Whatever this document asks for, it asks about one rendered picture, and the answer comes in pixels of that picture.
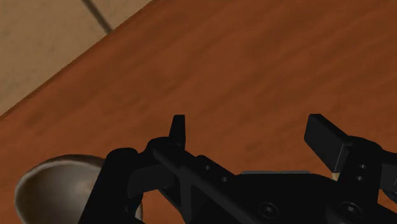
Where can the grey metal bowl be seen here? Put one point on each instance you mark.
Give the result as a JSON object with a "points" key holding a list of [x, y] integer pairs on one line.
{"points": [[59, 189]]}

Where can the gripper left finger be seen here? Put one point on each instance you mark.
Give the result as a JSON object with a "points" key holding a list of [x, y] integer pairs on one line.
{"points": [[161, 161]]}

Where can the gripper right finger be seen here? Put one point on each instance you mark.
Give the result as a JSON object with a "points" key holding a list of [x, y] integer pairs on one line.
{"points": [[356, 161]]}

